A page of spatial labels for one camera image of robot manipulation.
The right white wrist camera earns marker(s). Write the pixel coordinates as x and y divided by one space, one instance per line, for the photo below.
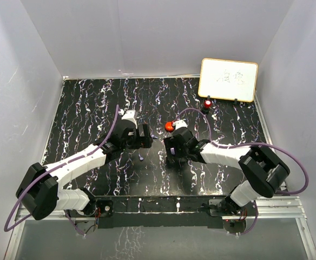
179 124

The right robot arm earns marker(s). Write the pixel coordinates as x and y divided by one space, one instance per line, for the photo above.
263 169

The white board with frame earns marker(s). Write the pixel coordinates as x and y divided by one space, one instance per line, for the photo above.
228 80

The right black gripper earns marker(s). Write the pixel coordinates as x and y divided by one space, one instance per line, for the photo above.
171 142

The aluminium frame rail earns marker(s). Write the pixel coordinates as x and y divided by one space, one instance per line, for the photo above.
273 228

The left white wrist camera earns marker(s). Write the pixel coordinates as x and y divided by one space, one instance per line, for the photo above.
129 115

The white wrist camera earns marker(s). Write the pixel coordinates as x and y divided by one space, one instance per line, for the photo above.
179 124
129 115

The red emergency stop button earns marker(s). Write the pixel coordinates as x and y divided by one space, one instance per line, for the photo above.
206 106

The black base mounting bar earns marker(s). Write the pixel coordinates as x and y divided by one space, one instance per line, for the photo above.
158 211

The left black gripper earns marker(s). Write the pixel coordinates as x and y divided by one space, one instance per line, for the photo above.
142 142

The red round disc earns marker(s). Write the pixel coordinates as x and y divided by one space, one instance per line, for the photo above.
169 126

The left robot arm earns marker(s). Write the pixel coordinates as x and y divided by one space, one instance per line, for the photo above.
43 191

